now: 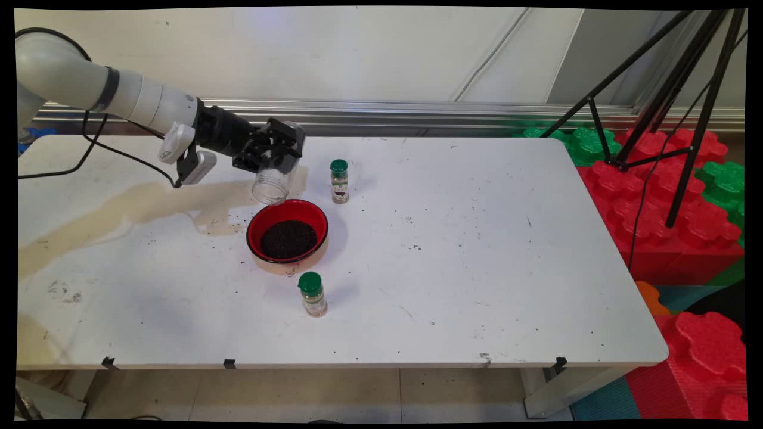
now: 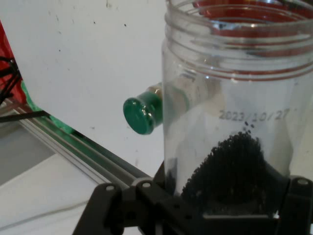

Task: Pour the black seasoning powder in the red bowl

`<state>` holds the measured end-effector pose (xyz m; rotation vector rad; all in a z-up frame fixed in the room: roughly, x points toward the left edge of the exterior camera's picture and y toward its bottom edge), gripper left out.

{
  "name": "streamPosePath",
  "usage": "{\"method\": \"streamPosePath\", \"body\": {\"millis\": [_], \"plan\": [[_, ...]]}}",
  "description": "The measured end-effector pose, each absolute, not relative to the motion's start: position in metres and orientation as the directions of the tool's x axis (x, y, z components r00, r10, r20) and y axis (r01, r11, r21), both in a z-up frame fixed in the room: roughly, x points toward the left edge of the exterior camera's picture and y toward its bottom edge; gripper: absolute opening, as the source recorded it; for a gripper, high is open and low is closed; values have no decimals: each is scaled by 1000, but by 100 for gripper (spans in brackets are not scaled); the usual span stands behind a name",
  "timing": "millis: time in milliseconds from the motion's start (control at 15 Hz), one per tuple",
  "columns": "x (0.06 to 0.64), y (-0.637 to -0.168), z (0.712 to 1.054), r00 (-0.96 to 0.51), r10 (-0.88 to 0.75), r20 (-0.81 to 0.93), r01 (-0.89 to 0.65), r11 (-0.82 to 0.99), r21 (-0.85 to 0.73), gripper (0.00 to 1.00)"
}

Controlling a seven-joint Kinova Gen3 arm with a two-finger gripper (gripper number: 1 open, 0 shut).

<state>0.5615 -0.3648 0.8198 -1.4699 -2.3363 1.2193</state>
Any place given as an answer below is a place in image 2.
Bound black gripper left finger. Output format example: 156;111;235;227
72;163;206;235

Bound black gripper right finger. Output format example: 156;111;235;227
276;175;313;235

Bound black seeds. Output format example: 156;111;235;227
166;132;291;217

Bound clear plastic jar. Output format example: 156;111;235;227
161;0;313;218

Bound green-capped spice bottle dark contents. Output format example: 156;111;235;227
122;74;224;136

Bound black tripod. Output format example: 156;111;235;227
0;55;51;123

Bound large red foam block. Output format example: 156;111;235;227
0;19;24;103

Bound aluminium wall rail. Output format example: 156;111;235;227
0;96;159;190

